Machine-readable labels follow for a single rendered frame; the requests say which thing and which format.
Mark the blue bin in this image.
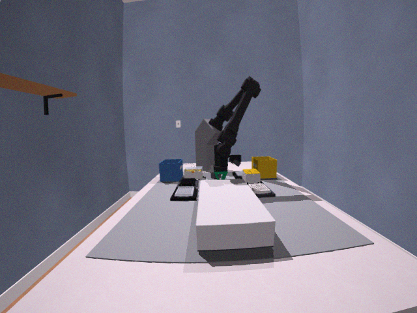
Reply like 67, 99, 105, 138
159, 159, 183, 181

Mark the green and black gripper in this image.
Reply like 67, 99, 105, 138
214, 155, 227, 180

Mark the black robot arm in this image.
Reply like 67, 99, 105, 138
208, 76, 261, 167

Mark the white assay plate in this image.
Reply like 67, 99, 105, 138
175, 186, 194, 197
248, 183, 271, 194

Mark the yellow bin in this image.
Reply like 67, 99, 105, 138
252, 156, 277, 179

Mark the grey bench mat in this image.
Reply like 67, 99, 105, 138
86, 172, 374, 263

